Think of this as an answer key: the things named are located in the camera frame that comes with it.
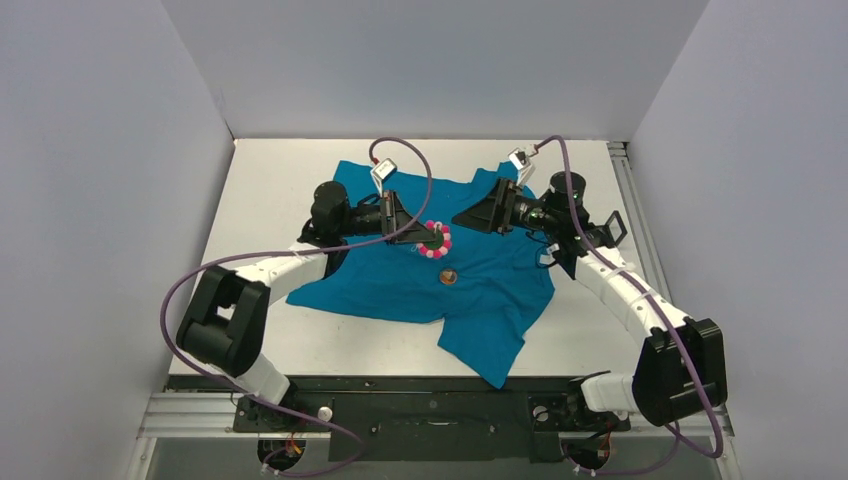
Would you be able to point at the blue t-shirt garment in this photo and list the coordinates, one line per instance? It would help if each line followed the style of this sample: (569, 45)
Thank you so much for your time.
(500, 293)

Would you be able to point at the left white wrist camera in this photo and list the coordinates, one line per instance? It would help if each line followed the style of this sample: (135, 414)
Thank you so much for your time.
(381, 172)

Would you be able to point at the orange print on shirt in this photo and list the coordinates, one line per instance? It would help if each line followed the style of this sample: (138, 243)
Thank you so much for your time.
(448, 276)

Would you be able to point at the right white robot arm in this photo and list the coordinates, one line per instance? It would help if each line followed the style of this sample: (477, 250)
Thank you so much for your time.
(681, 368)

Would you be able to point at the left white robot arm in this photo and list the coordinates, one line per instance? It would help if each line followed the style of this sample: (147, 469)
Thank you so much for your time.
(224, 324)

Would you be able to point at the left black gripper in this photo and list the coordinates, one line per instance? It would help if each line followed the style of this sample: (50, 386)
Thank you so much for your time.
(391, 208)

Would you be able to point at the aluminium front rail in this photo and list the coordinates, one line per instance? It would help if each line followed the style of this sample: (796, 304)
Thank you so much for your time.
(212, 415)

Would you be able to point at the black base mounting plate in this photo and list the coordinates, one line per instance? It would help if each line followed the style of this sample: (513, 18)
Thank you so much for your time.
(408, 418)

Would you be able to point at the black square frame stand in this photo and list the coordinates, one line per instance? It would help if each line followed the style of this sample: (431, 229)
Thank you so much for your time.
(610, 234)

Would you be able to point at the aluminium side rail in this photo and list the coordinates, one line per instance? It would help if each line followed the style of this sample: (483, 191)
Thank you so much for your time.
(639, 246)

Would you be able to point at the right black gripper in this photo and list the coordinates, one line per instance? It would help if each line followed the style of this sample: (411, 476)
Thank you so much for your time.
(501, 207)

